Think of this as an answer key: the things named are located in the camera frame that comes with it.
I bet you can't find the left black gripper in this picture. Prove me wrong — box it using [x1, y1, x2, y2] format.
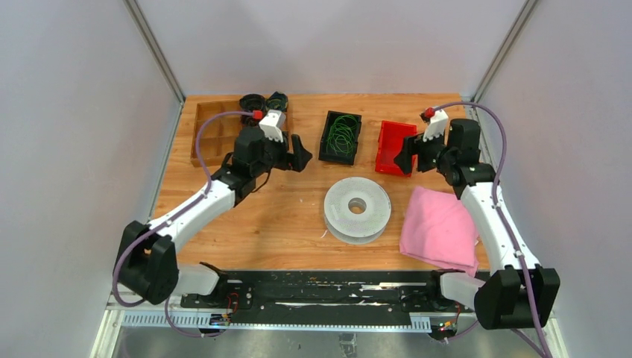
[252, 131, 312, 178]

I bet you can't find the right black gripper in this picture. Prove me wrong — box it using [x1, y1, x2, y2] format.
[394, 126, 455, 175]

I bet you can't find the grey filament spool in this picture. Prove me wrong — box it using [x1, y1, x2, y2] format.
[323, 177, 392, 245]

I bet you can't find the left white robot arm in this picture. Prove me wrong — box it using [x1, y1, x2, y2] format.
[112, 127, 312, 308]

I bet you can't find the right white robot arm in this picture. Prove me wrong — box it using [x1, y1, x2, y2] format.
[394, 119, 560, 330]

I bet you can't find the red plastic bin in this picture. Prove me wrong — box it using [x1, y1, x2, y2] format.
[375, 121, 417, 177]

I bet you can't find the black plastic bin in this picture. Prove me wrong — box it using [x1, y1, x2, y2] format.
[318, 110, 361, 166]

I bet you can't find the dark patterned cloth roll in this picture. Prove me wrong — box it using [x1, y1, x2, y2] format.
[265, 91, 288, 112]

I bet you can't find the pink cloth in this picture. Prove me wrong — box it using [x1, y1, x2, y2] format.
[399, 186, 478, 277]

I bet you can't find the wooden compartment tray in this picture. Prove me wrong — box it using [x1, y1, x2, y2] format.
[190, 98, 258, 167]

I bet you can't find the green wire in black bin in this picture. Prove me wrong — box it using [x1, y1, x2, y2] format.
[326, 113, 361, 154]

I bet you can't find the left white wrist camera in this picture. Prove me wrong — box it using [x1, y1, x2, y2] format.
[259, 110, 286, 142]

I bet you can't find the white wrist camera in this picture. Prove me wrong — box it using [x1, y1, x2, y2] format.
[421, 107, 449, 142]
[259, 110, 286, 142]

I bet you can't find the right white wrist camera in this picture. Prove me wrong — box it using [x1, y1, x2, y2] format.
[421, 107, 449, 142]

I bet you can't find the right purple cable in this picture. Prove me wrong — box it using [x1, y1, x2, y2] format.
[423, 101, 553, 358]

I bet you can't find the purple cable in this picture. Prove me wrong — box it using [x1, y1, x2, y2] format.
[423, 101, 553, 358]
[111, 110, 264, 339]

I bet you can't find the right aluminium frame rail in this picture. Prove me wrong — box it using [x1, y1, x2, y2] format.
[467, 1, 568, 357]

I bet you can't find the aluminium frame rail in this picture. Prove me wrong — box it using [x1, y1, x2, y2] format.
[89, 1, 186, 357]
[467, 1, 568, 357]

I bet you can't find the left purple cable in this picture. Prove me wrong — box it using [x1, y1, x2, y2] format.
[111, 110, 264, 339]

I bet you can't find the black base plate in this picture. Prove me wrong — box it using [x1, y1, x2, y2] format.
[169, 270, 475, 332]

